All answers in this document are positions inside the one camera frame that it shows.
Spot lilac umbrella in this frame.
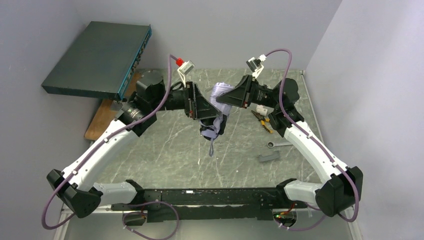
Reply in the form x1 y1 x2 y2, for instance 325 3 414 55
199 82 234 157

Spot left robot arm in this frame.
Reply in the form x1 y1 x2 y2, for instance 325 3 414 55
47 70 224 218

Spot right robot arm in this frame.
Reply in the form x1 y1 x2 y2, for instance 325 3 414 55
210 75 363 222

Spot white pipe elbow fitting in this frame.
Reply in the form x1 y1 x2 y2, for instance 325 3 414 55
255 105 268 117

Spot silver ratchet wrench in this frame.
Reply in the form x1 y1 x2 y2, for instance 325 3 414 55
267 141 292 149

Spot grey metal stand plate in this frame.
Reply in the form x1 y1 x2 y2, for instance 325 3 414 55
110 100 123 112

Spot wooden board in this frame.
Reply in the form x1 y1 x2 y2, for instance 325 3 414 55
84 73 143 142

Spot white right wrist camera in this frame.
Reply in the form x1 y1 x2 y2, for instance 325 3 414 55
246 54 267 79

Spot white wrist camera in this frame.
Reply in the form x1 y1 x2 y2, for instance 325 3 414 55
246 54 267 79
175 58 195 86

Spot yellow handled pliers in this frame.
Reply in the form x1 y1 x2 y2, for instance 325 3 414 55
251 110 273 134

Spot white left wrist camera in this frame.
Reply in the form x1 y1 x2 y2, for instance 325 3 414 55
175 58 195 86

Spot grey plastic bracket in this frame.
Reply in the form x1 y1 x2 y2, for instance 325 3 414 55
258 150 280 163

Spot dark network switch box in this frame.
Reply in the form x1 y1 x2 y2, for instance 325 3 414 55
41 21 152 101

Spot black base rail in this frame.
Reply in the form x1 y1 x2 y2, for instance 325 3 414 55
111 187 307 223

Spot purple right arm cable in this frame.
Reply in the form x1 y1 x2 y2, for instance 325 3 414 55
264 48 361 232

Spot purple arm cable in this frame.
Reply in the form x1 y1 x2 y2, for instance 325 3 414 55
41 54 180 240
264 48 361 232

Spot aluminium frame rail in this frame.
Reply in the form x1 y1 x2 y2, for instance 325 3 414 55
53 201 113 240

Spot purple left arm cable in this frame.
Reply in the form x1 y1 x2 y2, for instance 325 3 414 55
41 54 180 240

